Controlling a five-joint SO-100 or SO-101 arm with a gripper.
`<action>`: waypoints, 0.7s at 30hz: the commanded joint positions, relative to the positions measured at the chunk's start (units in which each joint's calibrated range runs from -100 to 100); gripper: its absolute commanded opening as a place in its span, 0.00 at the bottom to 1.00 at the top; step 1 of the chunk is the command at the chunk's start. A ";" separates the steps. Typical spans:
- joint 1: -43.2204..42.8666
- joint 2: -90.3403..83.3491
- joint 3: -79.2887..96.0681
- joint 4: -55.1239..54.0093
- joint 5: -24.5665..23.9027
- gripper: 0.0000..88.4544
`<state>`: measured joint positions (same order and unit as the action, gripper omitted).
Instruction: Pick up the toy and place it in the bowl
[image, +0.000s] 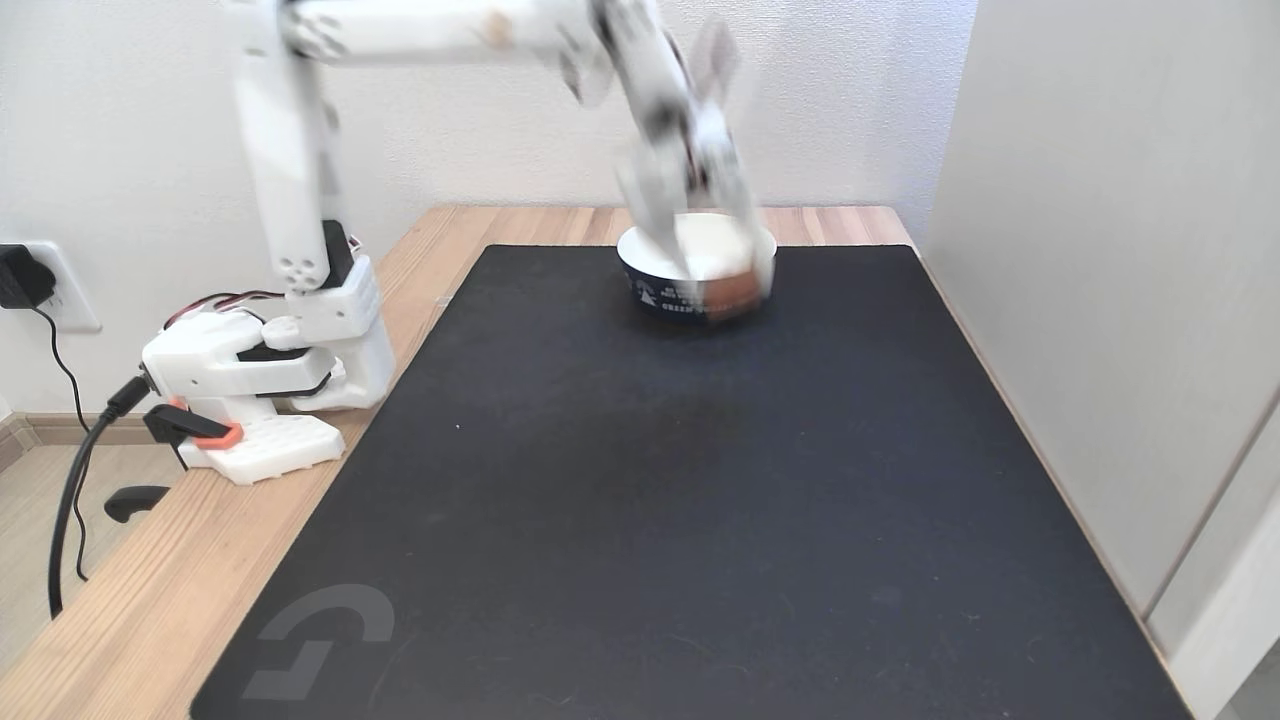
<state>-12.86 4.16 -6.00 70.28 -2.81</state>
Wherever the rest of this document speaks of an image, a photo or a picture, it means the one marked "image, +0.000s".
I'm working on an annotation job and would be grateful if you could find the red black servo cable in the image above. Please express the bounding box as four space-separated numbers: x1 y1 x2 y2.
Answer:
162 289 287 332

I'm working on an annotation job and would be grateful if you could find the thin black cable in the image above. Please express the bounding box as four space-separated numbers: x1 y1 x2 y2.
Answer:
32 306 93 583

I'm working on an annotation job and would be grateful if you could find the black power adapter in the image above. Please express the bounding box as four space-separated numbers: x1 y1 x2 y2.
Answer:
0 244 57 310

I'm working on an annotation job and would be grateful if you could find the thick black cable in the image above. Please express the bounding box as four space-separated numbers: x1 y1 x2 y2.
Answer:
47 376 153 620

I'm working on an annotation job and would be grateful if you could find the black orange table clamp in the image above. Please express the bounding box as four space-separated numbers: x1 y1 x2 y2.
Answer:
104 398 245 524

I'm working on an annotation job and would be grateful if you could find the brown block toy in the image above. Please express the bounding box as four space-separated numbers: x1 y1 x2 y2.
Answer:
700 270 767 323

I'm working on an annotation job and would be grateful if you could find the black desk mat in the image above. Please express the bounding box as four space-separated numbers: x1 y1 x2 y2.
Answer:
188 243 1193 720

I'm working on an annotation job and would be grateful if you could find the dark blue paper bowl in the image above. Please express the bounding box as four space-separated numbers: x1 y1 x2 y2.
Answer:
616 212 779 323

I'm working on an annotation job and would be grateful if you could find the white wall outlet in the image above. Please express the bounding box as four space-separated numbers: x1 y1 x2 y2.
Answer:
20 240 104 335

